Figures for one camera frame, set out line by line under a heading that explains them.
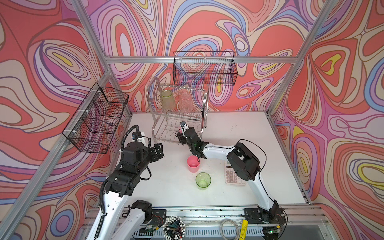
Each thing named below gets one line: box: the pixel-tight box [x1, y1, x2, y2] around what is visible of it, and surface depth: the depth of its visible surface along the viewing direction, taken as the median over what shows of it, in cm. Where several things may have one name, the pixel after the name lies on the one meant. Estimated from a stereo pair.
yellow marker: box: [239, 219, 249, 240], surface depth 70 cm
